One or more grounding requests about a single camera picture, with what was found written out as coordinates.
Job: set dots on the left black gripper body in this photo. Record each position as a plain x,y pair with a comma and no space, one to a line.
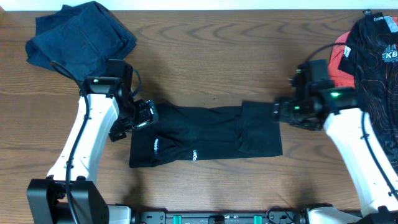
138,116

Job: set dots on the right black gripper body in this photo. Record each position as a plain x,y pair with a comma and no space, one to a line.
295,112

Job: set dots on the plain black t-shirt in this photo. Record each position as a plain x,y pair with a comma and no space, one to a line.
198,134

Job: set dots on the navy blue garment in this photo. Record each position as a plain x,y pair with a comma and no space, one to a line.
81,38

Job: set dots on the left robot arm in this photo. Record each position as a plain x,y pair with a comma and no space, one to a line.
69,194

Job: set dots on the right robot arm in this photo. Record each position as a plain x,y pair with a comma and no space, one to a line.
336,111

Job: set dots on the black shirt with orange pattern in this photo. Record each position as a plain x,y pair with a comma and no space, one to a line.
370,55

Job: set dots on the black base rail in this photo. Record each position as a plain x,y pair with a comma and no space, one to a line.
217,217

